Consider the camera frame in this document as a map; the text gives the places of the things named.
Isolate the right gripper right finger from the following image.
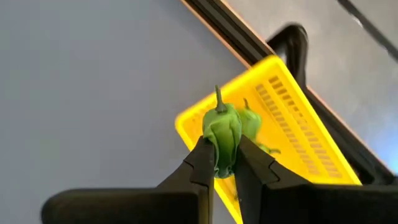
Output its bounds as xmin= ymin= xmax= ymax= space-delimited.
xmin=233 ymin=134 xmax=398 ymax=224

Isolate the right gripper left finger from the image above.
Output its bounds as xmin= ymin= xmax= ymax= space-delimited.
xmin=41 ymin=136 xmax=216 ymax=224

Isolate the green bell pepper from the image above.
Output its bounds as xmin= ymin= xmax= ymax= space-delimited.
xmin=201 ymin=85 xmax=244 ymax=180
xmin=238 ymin=98 xmax=264 ymax=144

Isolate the yellow plastic basket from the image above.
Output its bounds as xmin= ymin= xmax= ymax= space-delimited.
xmin=174 ymin=55 xmax=363 ymax=224

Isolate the grey table mat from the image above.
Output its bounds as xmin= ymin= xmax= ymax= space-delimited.
xmin=0 ymin=0 xmax=252 ymax=224

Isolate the black table clamp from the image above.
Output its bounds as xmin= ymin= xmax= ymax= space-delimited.
xmin=266 ymin=23 xmax=309 ymax=91

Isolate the black aluminium table frame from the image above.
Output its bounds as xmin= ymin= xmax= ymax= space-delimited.
xmin=180 ymin=0 xmax=398 ymax=187

